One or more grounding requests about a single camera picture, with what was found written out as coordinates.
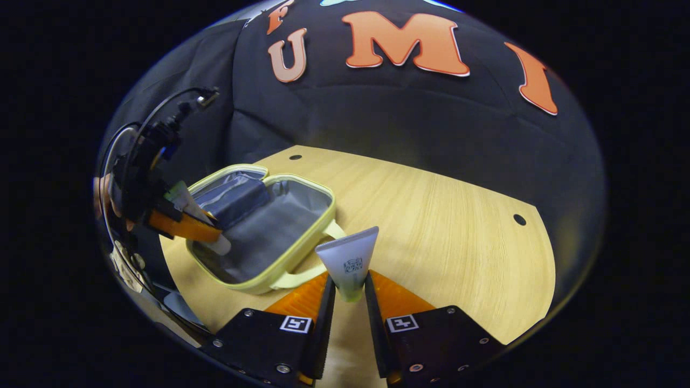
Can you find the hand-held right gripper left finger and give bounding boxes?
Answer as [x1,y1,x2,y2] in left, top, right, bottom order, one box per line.
[198,272,337,387]

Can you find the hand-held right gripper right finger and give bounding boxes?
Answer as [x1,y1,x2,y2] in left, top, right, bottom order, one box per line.
[364,269,507,387]

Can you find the green white labelled tube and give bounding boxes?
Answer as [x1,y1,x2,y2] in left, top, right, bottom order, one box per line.
[163,181,232,257]

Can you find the frosted pale green tube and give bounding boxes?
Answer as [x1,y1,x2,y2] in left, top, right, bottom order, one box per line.
[315,226,380,302]

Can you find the white dotted object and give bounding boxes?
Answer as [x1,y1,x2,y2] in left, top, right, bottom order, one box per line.
[109,241,147,294]

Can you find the black cable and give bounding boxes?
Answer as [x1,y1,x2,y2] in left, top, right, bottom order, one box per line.
[97,86,216,335]

